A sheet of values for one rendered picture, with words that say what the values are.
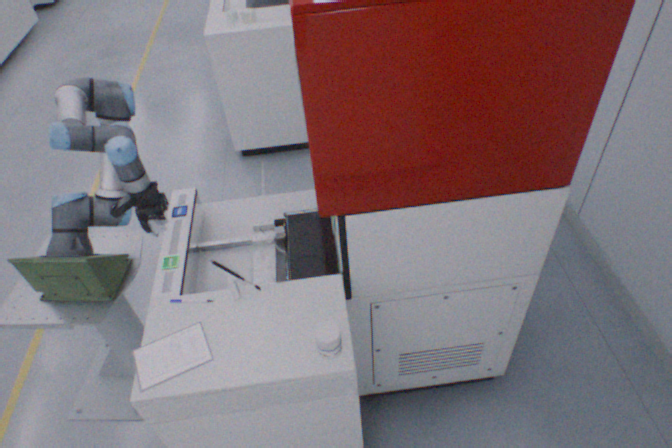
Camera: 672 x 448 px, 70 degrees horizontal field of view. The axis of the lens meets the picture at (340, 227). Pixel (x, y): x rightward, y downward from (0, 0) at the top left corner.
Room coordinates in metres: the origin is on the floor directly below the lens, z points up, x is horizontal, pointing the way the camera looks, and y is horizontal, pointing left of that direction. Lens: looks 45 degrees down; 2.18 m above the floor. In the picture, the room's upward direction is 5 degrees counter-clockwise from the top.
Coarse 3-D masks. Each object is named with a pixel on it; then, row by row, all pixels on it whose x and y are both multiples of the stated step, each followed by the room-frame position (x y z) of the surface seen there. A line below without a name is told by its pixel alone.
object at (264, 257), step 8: (256, 232) 1.31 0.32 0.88; (256, 248) 1.23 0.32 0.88; (264, 248) 1.22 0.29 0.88; (272, 248) 1.22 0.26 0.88; (256, 256) 1.19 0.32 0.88; (264, 256) 1.18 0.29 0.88; (272, 256) 1.18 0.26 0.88; (256, 264) 1.15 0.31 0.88; (264, 264) 1.15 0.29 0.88; (272, 264) 1.14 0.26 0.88; (256, 272) 1.11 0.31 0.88; (264, 272) 1.11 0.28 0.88; (272, 272) 1.10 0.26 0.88; (256, 280) 1.07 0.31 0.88; (264, 280) 1.07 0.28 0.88; (272, 280) 1.07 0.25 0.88
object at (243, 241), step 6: (276, 234) 1.32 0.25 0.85; (282, 234) 1.32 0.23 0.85; (222, 240) 1.32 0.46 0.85; (228, 240) 1.31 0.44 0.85; (234, 240) 1.31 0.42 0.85; (240, 240) 1.31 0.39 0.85; (246, 240) 1.31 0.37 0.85; (276, 240) 1.31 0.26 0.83; (282, 240) 1.31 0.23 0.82; (204, 246) 1.30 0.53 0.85; (210, 246) 1.30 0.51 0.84; (216, 246) 1.30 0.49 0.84; (222, 246) 1.30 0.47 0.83; (228, 246) 1.30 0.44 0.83; (234, 246) 1.30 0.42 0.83; (240, 246) 1.30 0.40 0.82
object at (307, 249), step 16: (288, 224) 1.32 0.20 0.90; (304, 224) 1.31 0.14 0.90; (320, 224) 1.30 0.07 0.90; (304, 240) 1.23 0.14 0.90; (320, 240) 1.22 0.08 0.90; (304, 256) 1.15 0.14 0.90; (320, 256) 1.14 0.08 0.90; (304, 272) 1.07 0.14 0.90; (320, 272) 1.07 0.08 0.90; (336, 272) 1.06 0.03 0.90
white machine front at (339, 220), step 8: (336, 216) 1.01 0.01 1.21; (344, 216) 1.00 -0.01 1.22; (336, 224) 1.00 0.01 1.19; (344, 224) 1.00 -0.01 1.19; (336, 232) 1.06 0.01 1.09; (344, 232) 1.00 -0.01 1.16; (344, 240) 1.00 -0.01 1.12; (344, 248) 1.00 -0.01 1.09; (344, 256) 1.00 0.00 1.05; (344, 264) 1.00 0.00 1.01; (344, 272) 1.00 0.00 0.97; (344, 280) 1.00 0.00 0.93
